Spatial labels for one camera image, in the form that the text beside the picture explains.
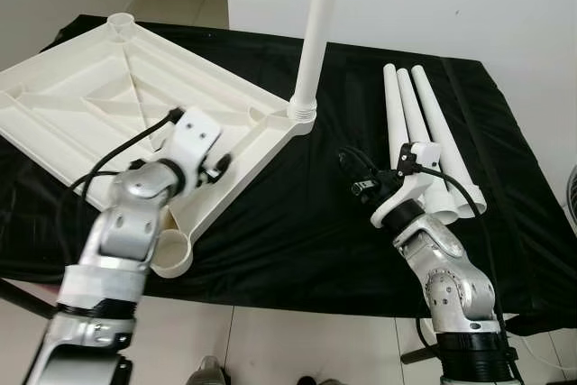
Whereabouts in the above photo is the white plastic table top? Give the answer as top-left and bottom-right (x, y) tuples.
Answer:
(0, 12), (316, 280)

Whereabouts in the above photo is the black tablecloth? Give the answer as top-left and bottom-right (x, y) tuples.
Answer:
(0, 14), (577, 336)

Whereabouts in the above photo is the robot left leg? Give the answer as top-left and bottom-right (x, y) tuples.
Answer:
(188, 355), (228, 385)

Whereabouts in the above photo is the robot leg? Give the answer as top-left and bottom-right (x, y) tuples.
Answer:
(298, 374), (348, 385)
(188, 355), (228, 385)

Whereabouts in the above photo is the robot right leg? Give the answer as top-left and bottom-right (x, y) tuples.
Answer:
(298, 374), (348, 385)

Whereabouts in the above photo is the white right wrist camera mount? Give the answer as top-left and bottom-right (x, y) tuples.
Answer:
(371, 140), (441, 228)

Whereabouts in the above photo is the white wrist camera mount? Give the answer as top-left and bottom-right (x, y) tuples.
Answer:
(371, 140), (441, 228)
(160, 107), (224, 192)

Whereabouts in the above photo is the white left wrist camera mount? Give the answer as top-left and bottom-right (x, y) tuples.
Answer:
(160, 107), (224, 192)

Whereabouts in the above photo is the black table frame leg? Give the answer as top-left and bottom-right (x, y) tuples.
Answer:
(399, 338), (435, 365)
(0, 275), (57, 320)

